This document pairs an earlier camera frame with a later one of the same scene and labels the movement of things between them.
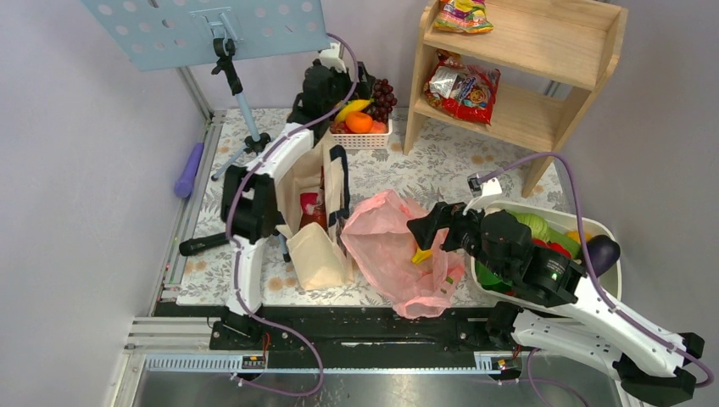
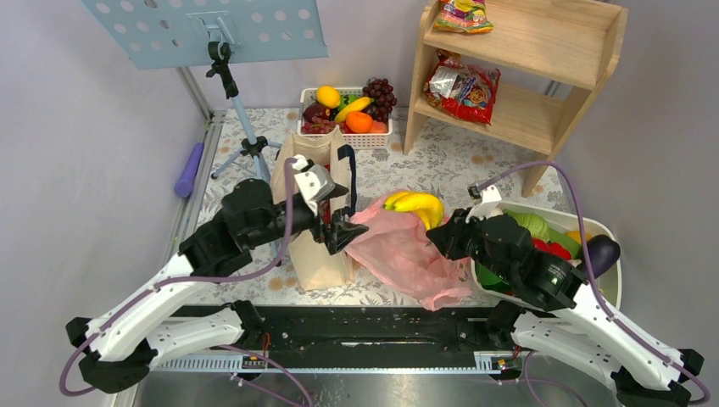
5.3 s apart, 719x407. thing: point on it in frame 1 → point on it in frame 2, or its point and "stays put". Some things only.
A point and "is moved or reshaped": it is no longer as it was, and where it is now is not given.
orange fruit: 359,122 stays put
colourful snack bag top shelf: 469,16 stays put
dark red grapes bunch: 383,98 stays put
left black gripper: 365,82 → 343,231
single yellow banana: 351,106 stays put
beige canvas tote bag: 320,254 stays put
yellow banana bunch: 421,255 → 427,205
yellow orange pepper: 575,236 stays put
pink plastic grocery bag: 381,244 is moved or reshaped
